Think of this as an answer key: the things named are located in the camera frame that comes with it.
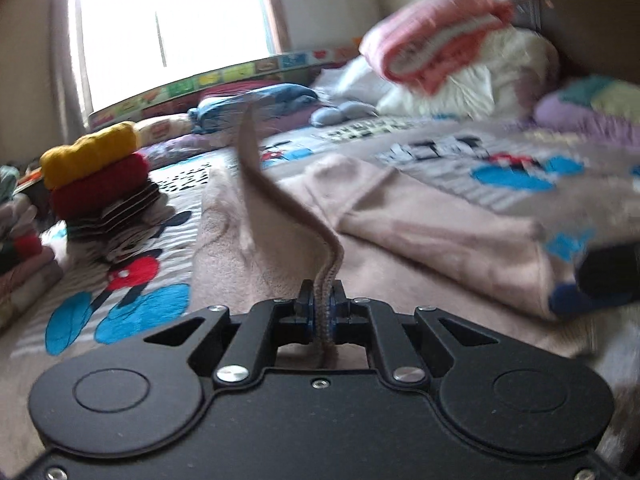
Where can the blue folded cloth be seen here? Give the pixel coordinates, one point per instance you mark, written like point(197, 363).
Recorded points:
point(260, 102)

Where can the striped folded clothes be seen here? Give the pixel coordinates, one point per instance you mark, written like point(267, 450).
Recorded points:
point(120, 212)

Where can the red folded cloth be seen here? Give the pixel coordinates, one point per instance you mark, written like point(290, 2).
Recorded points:
point(100, 192)

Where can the pink striped knit blanket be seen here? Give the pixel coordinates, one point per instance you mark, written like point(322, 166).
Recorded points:
point(440, 35)

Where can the wooden headboard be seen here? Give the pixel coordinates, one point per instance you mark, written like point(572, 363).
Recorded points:
point(585, 20)

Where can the curtain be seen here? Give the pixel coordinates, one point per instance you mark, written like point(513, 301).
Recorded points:
point(67, 50)

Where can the pile of folded clothes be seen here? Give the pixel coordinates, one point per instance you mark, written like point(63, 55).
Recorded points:
point(25, 255)

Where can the floral quilt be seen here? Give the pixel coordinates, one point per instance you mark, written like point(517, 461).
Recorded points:
point(170, 137)

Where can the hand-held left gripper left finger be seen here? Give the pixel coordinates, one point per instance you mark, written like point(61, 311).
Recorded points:
point(308, 310)

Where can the window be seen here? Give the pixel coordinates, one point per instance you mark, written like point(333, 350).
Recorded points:
point(175, 20)

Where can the colourful picture panel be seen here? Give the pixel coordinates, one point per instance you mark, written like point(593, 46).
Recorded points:
point(220, 77)

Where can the cartoon printed blanket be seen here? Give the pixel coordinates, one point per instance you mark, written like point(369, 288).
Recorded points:
point(145, 310)

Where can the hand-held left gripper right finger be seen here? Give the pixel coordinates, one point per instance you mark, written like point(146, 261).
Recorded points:
point(339, 312)

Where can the white pillow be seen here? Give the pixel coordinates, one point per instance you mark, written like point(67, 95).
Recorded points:
point(495, 80)

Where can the light blue soft toy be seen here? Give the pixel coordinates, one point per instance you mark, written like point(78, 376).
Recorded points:
point(340, 112)

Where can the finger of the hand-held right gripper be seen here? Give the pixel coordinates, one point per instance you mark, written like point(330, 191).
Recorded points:
point(607, 272)

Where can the yellow folded cloth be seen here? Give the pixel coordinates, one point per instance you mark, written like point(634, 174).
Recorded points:
point(90, 152)

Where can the beige garment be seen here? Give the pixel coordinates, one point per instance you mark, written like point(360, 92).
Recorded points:
point(430, 220)

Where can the pastel patchwork pillow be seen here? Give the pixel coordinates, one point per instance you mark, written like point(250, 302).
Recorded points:
point(595, 105)

